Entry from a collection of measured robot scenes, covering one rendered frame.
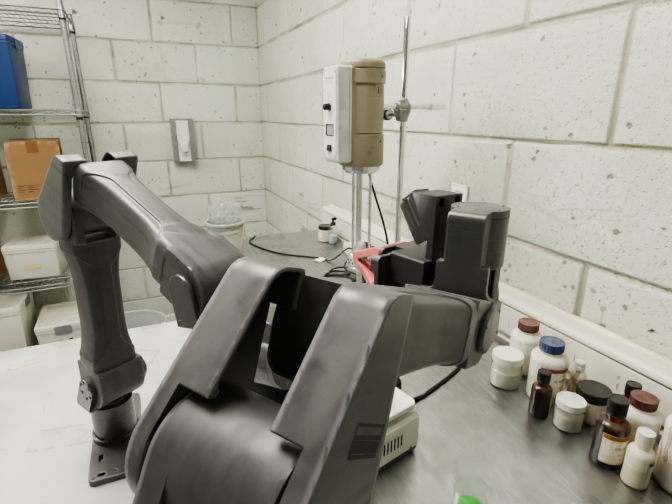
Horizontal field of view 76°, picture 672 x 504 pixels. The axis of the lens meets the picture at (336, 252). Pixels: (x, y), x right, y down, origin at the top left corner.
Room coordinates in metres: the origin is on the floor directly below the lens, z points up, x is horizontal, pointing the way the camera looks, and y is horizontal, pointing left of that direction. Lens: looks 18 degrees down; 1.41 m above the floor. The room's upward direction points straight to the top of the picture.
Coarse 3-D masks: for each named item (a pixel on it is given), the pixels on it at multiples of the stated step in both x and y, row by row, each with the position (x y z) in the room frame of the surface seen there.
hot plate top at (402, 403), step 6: (396, 390) 0.58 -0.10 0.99; (396, 396) 0.57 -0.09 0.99; (402, 396) 0.57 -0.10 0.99; (408, 396) 0.57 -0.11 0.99; (396, 402) 0.55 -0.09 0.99; (402, 402) 0.55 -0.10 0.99; (408, 402) 0.55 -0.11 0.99; (414, 402) 0.55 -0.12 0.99; (396, 408) 0.54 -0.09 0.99; (402, 408) 0.54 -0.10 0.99; (408, 408) 0.54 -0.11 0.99; (390, 414) 0.53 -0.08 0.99; (396, 414) 0.53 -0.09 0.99; (402, 414) 0.53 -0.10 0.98; (390, 420) 0.52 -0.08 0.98
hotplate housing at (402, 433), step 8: (400, 416) 0.54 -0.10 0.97; (408, 416) 0.54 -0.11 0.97; (416, 416) 0.55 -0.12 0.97; (392, 424) 0.53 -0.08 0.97; (400, 424) 0.53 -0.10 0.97; (408, 424) 0.54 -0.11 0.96; (416, 424) 0.55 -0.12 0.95; (392, 432) 0.52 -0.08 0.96; (400, 432) 0.53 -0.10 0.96; (408, 432) 0.54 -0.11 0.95; (416, 432) 0.55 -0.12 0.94; (392, 440) 0.52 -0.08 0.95; (400, 440) 0.53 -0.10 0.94; (408, 440) 0.54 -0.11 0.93; (416, 440) 0.55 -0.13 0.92; (384, 448) 0.51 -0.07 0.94; (392, 448) 0.52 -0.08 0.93; (400, 448) 0.53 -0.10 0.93; (408, 448) 0.54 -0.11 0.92; (384, 456) 0.51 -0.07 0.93; (392, 456) 0.52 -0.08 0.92; (400, 456) 0.53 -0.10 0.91; (384, 464) 0.51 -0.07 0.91
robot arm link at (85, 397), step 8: (144, 360) 0.60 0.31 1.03; (144, 368) 0.60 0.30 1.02; (144, 376) 0.60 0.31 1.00; (80, 384) 0.55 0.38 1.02; (88, 384) 0.53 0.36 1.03; (80, 392) 0.55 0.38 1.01; (88, 392) 0.53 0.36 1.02; (96, 392) 0.53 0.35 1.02; (80, 400) 0.55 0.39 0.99; (88, 400) 0.54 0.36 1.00; (88, 408) 0.54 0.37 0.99; (96, 408) 0.55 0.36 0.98
